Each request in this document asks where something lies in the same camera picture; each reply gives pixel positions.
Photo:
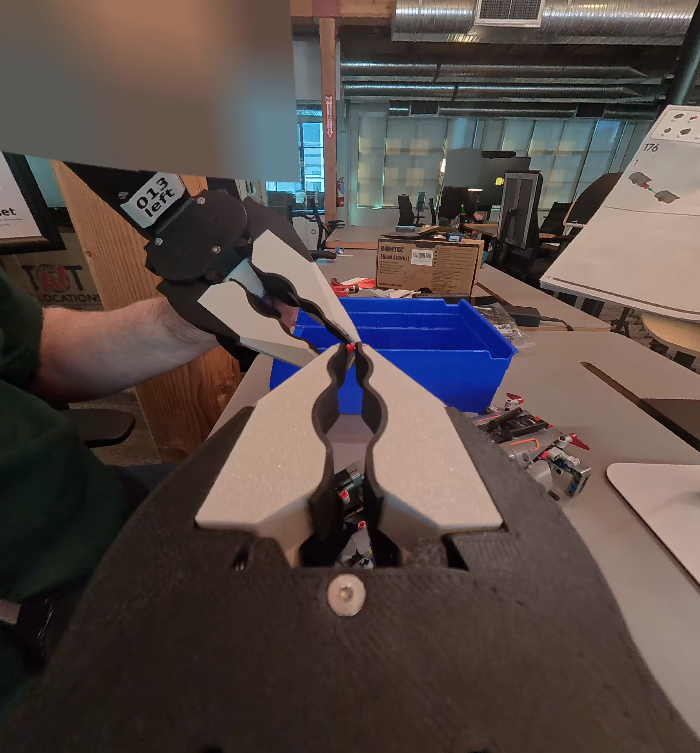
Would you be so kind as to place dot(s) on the partly built lego car model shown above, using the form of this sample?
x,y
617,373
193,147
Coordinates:
x,y
532,447

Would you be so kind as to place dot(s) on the silver air duct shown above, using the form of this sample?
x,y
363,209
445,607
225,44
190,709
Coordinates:
x,y
432,17

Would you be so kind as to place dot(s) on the white book stand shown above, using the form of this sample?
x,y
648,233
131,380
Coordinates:
x,y
662,517

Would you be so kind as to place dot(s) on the black pole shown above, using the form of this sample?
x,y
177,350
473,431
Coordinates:
x,y
697,53

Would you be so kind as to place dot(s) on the wooden column red sign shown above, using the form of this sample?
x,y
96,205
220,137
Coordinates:
x,y
328,70

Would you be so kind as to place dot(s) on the person's left hand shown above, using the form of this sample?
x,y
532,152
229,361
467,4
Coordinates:
x,y
182,329

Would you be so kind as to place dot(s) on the blue bin white label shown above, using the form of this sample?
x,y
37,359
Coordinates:
x,y
432,353

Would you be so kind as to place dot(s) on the red fire extinguisher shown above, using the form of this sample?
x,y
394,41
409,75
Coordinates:
x,y
340,193

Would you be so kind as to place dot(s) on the clear plastic bag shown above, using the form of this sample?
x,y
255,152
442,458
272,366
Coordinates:
x,y
497,329

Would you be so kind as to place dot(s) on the brown cardboard box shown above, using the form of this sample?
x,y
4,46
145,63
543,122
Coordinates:
x,y
426,265

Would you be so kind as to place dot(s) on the person's left forearm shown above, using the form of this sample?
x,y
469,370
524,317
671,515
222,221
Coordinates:
x,y
97,347

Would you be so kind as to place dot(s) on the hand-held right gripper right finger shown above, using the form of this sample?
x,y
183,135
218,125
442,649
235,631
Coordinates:
x,y
432,465

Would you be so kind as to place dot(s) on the grey computer monitor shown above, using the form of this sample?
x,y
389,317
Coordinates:
x,y
520,206

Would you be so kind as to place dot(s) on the printed cardboard box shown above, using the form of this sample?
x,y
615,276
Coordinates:
x,y
61,282

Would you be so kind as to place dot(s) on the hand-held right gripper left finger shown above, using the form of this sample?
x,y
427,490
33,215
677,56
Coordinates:
x,y
261,465

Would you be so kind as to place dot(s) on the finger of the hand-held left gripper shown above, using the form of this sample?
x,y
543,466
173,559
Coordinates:
x,y
250,320
294,270

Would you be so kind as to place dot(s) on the lego instruction booklet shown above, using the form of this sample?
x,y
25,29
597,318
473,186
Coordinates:
x,y
650,235

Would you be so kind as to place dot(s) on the black power adapter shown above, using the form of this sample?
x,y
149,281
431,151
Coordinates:
x,y
526,316

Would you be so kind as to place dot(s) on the framed task sign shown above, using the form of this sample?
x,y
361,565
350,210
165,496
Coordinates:
x,y
8,200

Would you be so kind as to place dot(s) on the wooden post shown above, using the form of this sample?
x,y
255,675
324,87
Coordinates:
x,y
173,412

